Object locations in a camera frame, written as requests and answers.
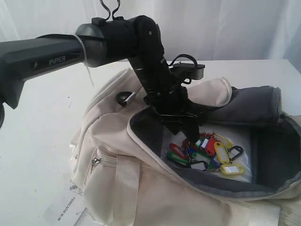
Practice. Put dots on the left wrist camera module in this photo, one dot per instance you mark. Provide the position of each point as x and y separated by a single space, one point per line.
188 71

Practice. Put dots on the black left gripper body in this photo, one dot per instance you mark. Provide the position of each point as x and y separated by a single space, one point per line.
169 100

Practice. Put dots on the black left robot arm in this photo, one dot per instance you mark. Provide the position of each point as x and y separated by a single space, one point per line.
100 43

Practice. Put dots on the cream fabric duffel bag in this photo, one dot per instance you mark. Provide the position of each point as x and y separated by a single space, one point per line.
134 172

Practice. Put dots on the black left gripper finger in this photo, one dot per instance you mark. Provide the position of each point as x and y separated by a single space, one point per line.
174 126
190 129

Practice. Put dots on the colourful key tag bunch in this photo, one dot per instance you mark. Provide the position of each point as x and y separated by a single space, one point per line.
211 153

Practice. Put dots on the white paper tag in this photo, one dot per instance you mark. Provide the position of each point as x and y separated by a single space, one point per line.
64 202

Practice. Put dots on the white backdrop curtain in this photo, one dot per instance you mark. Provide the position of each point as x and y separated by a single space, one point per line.
206 29

